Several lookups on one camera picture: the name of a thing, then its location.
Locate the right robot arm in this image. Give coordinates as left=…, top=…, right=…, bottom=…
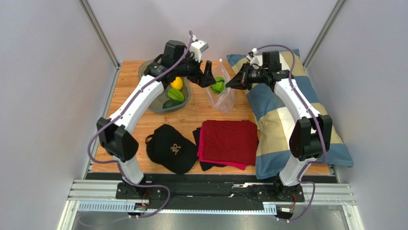
left=225, top=49, right=332, bottom=201

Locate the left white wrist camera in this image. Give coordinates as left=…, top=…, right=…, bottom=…
left=189, top=40, right=209, bottom=63

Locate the yellow lemon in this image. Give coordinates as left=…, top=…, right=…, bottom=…
left=170, top=77, right=184, bottom=91

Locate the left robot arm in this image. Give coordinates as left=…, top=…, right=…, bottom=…
left=91, top=37, right=215, bottom=198

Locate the green star fruit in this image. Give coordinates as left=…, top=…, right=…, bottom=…
left=168, top=88, right=185, bottom=102

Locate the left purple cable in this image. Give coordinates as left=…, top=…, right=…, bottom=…
left=88, top=30, right=171, bottom=221

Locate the dark green avocado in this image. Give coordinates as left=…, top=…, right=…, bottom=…
left=162, top=99, right=182, bottom=109

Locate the black folded cloth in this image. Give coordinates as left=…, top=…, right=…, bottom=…
left=193, top=127, right=226, bottom=171

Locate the green watermelon toy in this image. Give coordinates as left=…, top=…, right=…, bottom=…
left=210, top=77, right=225, bottom=94

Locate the grey plastic food tray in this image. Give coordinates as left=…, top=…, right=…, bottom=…
left=147, top=77, right=192, bottom=114

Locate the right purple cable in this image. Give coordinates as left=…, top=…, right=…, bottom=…
left=253, top=44, right=328, bottom=223

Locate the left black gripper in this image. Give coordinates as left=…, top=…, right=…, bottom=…
left=173, top=50, right=215, bottom=88

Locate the clear zip top bag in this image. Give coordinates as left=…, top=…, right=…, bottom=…
left=205, top=59, right=235, bottom=113

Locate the purple cable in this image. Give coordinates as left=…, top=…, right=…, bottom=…
left=253, top=44, right=328, bottom=223
left=88, top=30, right=171, bottom=221

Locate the aluminium frame post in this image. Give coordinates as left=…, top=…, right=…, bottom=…
left=78, top=0, right=121, bottom=69
left=303, top=0, right=348, bottom=69

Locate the left aluminium frame post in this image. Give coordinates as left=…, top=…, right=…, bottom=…
left=78, top=0, right=121, bottom=69

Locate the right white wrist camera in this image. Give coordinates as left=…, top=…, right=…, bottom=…
left=247, top=48, right=260, bottom=66

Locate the black baseball cap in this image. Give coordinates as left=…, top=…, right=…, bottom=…
left=145, top=124, right=198, bottom=175

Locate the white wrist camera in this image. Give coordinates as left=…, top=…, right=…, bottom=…
left=247, top=48, right=260, bottom=66
left=189, top=40, right=209, bottom=63

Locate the pink folded cloth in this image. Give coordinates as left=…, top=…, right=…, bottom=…
left=197, top=131, right=247, bottom=170

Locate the right aluminium frame post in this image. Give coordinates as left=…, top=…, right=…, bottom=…
left=303, top=0, right=348, bottom=69

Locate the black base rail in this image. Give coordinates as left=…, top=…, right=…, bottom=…
left=86, top=172, right=335, bottom=211

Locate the dark red folded cloth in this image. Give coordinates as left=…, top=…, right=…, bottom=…
left=200, top=120, right=258, bottom=169

